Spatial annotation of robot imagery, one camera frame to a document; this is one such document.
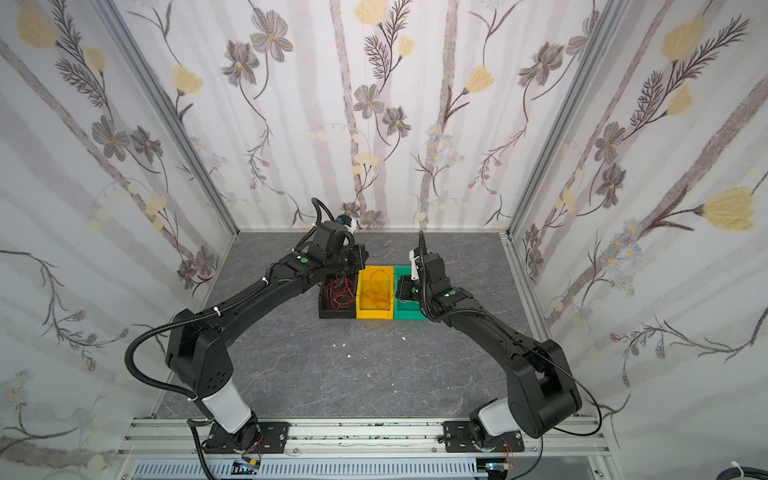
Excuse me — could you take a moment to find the red cable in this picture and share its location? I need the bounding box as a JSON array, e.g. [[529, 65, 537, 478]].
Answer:
[[323, 272, 356, 311], [323, 278, 356, 311]]

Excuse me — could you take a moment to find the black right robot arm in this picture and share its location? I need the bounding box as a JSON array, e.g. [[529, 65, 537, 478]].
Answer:
[[396, 232, 587, 449]]

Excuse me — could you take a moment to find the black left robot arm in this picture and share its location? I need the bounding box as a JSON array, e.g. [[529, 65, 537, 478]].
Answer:
[[124, 199, 368, 453]]

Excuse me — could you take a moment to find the green storage bin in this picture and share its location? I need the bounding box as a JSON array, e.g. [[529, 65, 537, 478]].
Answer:
[[393, 266, 426, 321]]

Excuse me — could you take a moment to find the yellow storage bin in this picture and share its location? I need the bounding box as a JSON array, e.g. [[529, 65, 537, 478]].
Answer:
[[356, 265, 395, 320]]

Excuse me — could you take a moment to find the black storage bin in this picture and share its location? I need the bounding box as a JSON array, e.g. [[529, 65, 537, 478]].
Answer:
[[318, 274, 357, 319]]

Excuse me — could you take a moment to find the red cable in black bin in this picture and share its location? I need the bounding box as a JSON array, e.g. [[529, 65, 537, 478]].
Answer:
[[323, 278, 356, 311]]

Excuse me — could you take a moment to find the white perforated cable duct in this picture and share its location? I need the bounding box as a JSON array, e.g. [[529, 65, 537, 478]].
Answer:
[[131, 458, 488, 480]]

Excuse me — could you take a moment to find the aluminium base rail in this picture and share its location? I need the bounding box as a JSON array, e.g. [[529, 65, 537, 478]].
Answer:
[[106, 417, 621, 479]]

